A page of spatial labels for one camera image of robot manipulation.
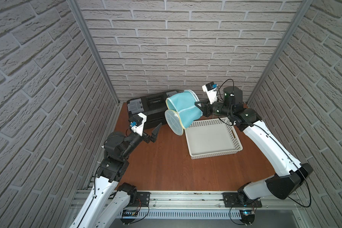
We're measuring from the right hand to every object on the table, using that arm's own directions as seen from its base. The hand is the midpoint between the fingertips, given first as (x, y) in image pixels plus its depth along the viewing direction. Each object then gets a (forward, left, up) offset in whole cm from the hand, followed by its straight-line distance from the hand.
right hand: (197, 103), depth 69 cm
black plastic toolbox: (+19, +25, -20) cm, 37 cm away
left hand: (-8, +21, +1) cm, 23 cm away
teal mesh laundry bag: (-2, +7, -3) cm, 8 cm away
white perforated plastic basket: (0, -14, -34) cm, 37 cm away
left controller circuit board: (-42, +39, -39) cm, 69 cm away
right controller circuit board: (-45, -23, -38) cm, 64 cm away
